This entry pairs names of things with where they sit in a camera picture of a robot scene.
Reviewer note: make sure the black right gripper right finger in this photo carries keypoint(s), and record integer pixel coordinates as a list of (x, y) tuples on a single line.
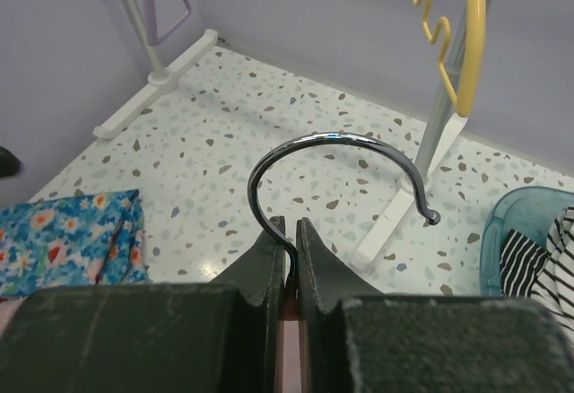
[(353, 338)]

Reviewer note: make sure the pink plastic hanger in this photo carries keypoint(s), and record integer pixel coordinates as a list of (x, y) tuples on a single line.
[(291, 146)]

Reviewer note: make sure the yellow plastic hanger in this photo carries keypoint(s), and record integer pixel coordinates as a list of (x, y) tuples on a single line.
[(463, 95)]

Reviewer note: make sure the black white striped garment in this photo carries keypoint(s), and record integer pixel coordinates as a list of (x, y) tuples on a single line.
[(543, 273)]

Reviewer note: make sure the pink tank top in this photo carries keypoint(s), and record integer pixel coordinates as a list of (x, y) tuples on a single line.
[(8, 309)]

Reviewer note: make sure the grey white hanger rack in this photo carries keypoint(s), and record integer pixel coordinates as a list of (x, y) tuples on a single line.
[(442, 130)]

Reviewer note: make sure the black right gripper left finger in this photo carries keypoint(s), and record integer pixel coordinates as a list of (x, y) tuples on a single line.
[(220, 336)]

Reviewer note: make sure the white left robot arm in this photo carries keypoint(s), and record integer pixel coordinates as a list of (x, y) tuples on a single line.
[(10, 165)]

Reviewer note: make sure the teal plastic basket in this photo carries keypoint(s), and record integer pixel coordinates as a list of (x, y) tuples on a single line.
[(529, 210)]

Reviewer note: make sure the blue floral cloth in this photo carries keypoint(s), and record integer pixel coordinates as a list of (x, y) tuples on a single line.
[(73, 241)]

